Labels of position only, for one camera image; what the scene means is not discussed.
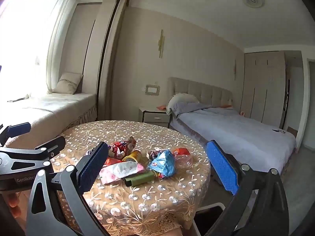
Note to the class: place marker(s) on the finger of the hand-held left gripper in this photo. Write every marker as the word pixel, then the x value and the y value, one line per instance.
pixel 18 128
pixel 29 152

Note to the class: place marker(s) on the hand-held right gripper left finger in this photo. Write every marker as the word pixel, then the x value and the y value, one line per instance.
pixel 94 167

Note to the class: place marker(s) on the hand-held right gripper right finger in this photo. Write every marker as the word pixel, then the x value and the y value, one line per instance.
pixel 221 164

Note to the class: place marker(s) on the clear plastic bottle orange label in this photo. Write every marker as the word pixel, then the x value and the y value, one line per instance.
pixel 183 157

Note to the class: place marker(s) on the white trash bin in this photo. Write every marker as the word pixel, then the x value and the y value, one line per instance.
pixel 209 213

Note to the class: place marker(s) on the purple snack wrapper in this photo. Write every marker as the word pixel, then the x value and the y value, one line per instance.
pixel 153 153

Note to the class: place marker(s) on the person's left hand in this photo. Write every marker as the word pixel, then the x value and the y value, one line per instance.
pixel 13 201

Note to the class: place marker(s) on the red flat packet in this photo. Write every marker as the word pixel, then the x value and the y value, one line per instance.
pixel 110 161

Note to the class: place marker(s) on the pink tissue packet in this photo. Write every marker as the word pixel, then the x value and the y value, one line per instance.
pixel 123 170

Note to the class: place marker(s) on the bed with grey-blue duvet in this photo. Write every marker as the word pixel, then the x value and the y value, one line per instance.
pixel 233 137

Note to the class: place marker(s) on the red snack wrapper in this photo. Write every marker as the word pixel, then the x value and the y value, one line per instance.
pixel 118 147

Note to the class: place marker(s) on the beige window seat cushion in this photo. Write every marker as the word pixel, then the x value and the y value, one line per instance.
pixel 54 110

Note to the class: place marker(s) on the yellow can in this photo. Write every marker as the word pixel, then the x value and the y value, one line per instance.
pixel 134 155

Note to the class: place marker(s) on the olive green tube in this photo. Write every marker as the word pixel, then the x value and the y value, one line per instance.
pixel 140 178

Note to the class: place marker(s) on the blue snack bag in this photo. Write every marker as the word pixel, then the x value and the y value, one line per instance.
pixel 163 163

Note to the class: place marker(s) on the orange cushion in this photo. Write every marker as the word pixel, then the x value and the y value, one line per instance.
pixel 226 106

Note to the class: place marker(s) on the round table, lace cloth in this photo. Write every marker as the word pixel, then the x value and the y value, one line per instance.
pixel 147 201

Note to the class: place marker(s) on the dark remote control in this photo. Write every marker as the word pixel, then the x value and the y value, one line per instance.
pixel 279 131

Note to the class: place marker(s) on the beige square pillow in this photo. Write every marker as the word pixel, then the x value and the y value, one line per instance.
pixel 69 83

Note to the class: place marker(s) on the grey-blue pillow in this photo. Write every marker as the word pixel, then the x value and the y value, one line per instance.
pixel 182 102

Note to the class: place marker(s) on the beige padded headboard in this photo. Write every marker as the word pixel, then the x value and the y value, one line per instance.
pixel 209 91

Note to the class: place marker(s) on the beige nightstand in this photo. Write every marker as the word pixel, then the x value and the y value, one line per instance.
pixel 153 118

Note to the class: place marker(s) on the brown cardboard piece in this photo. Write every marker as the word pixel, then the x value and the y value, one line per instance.
pixel 292 130

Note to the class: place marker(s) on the orange item on nightstand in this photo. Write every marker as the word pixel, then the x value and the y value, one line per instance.
pixel 162 107

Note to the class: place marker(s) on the beige wardrobe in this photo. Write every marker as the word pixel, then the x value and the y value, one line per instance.
pixel 263 88

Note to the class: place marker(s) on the white door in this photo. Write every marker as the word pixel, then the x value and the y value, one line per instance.
pixel 310 103

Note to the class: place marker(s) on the white sheer curtain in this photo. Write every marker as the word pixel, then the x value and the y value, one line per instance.
pixel 61 29

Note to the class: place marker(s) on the framed wall switch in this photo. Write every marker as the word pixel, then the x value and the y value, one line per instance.
pixel 151 90

